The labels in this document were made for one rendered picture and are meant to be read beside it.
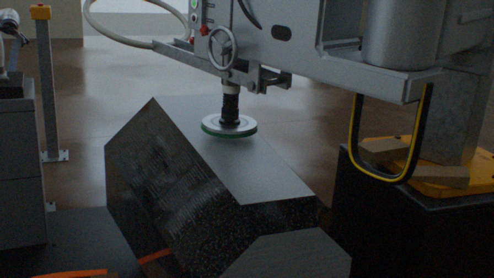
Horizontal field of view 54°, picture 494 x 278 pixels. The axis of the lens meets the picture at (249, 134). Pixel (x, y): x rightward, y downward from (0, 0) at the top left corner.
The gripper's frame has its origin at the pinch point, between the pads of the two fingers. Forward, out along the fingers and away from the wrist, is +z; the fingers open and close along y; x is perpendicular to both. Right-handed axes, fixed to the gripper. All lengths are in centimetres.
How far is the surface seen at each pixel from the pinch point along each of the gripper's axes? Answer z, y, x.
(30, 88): 24.8, -14.4, -11.5
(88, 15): 53, -16, 41
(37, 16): -71, -18, -2
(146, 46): 71, -38, 44
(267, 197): 164, -58, 40
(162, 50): 77, -43, 47
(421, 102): 180, -68, 87
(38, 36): -71, -24, -14
